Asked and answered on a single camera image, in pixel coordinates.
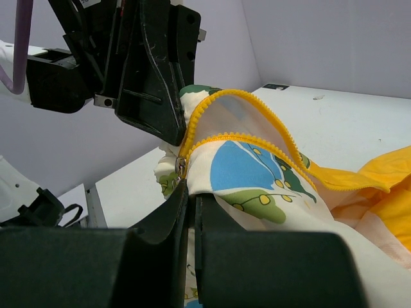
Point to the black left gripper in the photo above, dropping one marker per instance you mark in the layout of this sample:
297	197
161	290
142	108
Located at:
131	56

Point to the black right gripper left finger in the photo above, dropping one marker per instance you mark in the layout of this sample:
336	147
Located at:
158	251

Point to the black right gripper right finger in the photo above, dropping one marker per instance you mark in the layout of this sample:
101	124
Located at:
217	270

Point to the silver zipper slider pull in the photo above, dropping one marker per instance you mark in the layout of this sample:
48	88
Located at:
180	170

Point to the yellow cream printed child jacket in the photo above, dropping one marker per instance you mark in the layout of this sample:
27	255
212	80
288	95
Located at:
239	151

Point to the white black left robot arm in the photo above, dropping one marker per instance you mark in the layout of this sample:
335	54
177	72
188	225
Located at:
71	114

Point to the blue label sticker left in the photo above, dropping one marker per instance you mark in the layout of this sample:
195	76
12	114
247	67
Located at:
274	86

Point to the aluminium table frame rail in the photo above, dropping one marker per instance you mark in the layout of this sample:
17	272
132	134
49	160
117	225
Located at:
95	217

